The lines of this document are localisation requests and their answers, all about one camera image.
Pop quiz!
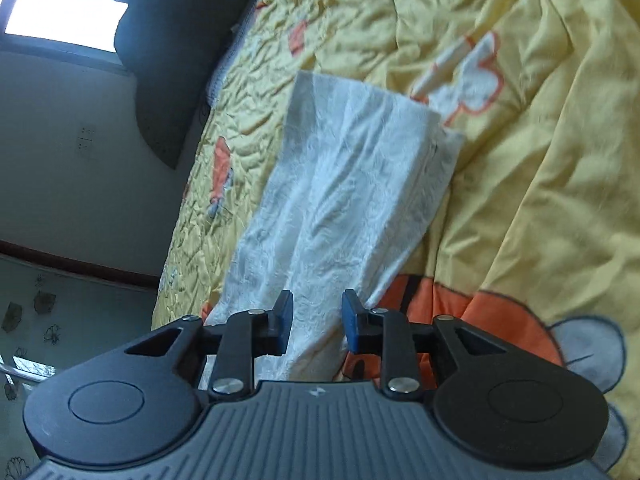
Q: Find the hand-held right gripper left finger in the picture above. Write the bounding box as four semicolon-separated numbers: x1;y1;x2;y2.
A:
122;290;294;402

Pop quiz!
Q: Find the wall socket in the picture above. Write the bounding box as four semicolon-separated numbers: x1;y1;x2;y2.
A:
75;125;99;159

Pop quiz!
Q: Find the brown wooden wardrobe frame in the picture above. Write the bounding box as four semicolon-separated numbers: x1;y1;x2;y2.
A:
0;239;162;292

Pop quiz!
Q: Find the flower print wardrobe door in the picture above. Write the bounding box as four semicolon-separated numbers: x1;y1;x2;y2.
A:
0;254;162;403

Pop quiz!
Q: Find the yellow printed blanket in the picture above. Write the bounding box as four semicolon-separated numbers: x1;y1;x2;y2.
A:
150;0;640;480

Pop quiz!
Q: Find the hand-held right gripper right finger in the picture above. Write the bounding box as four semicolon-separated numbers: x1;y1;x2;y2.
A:
341;289;506;395

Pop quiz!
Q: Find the white blanket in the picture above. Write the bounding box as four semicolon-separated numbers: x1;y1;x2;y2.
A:
200;71;463;396

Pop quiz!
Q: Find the window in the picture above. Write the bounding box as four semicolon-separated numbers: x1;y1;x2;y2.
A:
0;0;132;67

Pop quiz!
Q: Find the dark grey headboard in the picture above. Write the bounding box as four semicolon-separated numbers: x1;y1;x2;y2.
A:
106;0;281;171

